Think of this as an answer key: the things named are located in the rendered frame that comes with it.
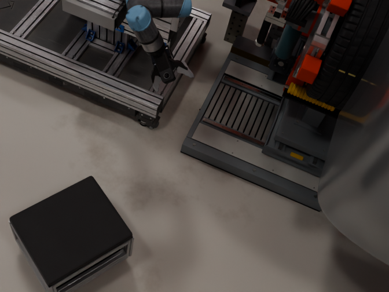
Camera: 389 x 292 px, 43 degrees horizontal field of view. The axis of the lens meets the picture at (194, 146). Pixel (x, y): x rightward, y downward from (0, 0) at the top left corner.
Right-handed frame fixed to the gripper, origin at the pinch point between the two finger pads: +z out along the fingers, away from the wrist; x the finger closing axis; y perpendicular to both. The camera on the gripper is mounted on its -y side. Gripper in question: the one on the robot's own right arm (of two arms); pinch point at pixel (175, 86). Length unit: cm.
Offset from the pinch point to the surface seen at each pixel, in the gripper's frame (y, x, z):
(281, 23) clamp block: 31, -47, 19
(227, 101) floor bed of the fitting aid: 66, -9, 93
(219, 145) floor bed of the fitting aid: 34, 2, 88
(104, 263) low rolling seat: -30, 61, 56
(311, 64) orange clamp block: 11, -52, 28
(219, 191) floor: 10, 10, 96
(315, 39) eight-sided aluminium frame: 16, -57, 20
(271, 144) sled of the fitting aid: 27, -25, 96
